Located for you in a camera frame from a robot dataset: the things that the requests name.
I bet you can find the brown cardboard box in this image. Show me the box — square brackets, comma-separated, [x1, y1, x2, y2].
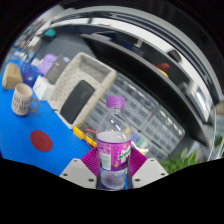
[1, 62, 24, 90]

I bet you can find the dark grey flat box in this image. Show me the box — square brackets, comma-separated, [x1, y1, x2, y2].
[44, 54, 71, 85]

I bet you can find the green potted plant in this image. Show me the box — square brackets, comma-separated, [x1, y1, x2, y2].
[159, 148, 201, 174]

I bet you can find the purple-capped clear drink bottle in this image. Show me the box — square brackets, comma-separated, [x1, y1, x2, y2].
[95, 96, 134, 191]

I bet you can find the beige patterned mug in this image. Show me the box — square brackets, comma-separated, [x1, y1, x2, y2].
[10, 82, 40, 117]

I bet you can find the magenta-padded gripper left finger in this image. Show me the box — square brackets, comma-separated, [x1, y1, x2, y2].
[59, 147, 101, 190]

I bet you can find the black overhead shelf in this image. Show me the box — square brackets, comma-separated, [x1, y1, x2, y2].
[49, 19, 218, 148]

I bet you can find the purple plastic bag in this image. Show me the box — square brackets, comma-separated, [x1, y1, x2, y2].
[37, 53, 58, 77]

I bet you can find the yellow and red hand tool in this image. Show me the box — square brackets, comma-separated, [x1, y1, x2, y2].
[153, 62, 171, 79]

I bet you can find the low grey drawer cabinet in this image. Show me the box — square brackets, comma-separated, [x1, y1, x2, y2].
[88, 99, 169, 162]

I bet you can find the grey small-parts drawer cabinet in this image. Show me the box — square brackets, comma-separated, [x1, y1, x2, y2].
[144, 106, 186, 144]

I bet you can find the white carton box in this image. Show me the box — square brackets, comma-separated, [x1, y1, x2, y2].
[32, 75, 56, 101]

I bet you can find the flat round red coaster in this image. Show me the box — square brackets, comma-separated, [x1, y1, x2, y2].
[29, 129, 54, 153]

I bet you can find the blue carton box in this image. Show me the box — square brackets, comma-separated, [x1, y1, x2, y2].
[20, 63, 40, 87]

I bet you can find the wide grey drawer cabinet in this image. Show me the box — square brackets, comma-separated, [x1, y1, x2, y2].
[106, 71, 161, 124]

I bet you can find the teal lamp head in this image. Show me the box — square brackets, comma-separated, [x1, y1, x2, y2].
[43, 28, 58, 38]

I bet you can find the grey oscilloscope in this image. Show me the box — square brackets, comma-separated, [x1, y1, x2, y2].
[186, 81, 214, 118]

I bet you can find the black computer mouse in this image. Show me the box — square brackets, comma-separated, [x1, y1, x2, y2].
[168, 49, 183, 63]

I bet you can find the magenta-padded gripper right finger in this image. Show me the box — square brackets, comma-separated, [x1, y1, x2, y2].
[127, 147, 169, 190]

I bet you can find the cream perforated storage bin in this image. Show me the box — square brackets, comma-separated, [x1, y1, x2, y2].
[48, 51, 118, 130]

